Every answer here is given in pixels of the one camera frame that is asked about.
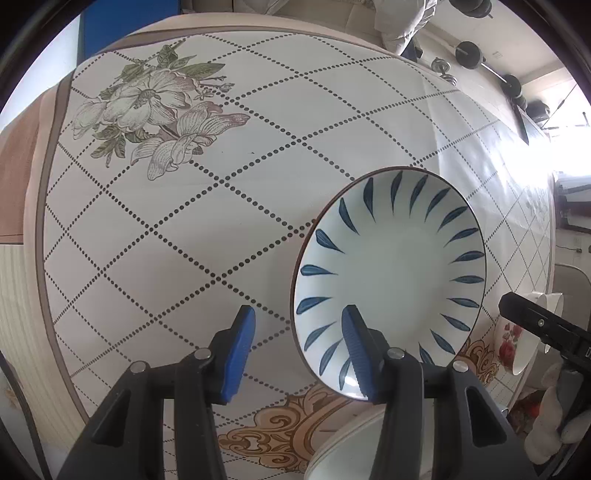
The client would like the white bowl red flower print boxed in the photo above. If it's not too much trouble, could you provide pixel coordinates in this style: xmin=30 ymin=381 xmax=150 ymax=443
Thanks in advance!
xmin=495 ymin=311 xmax=541 ymax=377

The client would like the floral printed tablecloth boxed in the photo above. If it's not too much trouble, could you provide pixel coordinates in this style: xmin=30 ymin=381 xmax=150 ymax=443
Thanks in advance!
xmin=0 ymin=23 xmax=555 ymax=480

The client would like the person's right hand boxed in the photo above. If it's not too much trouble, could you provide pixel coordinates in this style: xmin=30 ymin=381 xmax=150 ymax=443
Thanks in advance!
xmin=524 ymin=362 xmax=591 ymax=466

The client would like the white bowl dark rim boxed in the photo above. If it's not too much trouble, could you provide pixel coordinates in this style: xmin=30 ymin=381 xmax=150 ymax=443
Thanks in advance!
xmin=304 ymin=406 xmax=393 ymax=480

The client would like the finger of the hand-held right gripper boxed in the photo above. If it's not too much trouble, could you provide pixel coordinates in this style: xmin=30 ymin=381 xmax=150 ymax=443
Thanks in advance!
xmin=499 ymin=291 xmax=591 ymax=370

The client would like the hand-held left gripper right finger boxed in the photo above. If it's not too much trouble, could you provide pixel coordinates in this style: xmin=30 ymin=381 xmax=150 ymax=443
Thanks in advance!
xmin=341 ymin=305 xmax=536 ymax=480

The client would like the blue board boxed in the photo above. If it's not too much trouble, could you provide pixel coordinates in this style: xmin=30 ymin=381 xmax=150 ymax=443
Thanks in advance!
xmin=81 ymin=0 xmax=185 ymax=62

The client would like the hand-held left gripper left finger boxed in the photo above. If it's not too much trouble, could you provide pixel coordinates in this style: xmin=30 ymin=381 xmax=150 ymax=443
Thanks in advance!
xmin=58 ymin=305 xmax=256 ymax=480

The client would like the black barbell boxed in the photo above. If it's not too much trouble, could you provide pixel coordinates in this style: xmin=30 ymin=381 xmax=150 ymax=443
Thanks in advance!
xmin=455 ymin=41 xmax=527 ymax=100

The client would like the white plate blue leaf pattern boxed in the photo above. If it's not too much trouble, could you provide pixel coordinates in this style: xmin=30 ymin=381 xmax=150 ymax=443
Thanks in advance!
xmin=290 ymin=166 xmax=488 ymax=401

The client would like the chrome dumbbell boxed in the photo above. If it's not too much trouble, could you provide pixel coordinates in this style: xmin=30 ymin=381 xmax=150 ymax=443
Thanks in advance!
xmin=431 ymin=56 xmax=459 ymax=86

